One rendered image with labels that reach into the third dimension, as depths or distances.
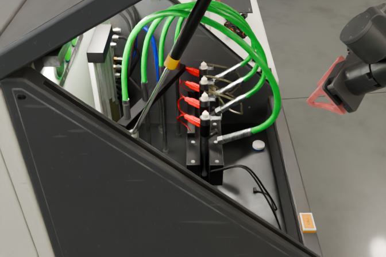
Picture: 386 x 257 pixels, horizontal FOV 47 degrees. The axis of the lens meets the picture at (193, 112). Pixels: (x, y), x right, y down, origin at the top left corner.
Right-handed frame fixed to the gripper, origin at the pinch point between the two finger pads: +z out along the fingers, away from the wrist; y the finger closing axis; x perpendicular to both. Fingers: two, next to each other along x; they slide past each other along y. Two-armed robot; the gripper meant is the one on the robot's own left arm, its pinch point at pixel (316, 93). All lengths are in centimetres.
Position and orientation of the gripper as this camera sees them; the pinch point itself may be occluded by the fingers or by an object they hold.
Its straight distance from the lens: 88.1
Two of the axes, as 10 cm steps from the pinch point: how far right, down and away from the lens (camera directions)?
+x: 6.8, 7.1, 2.0
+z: -4.9, 2.3, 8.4
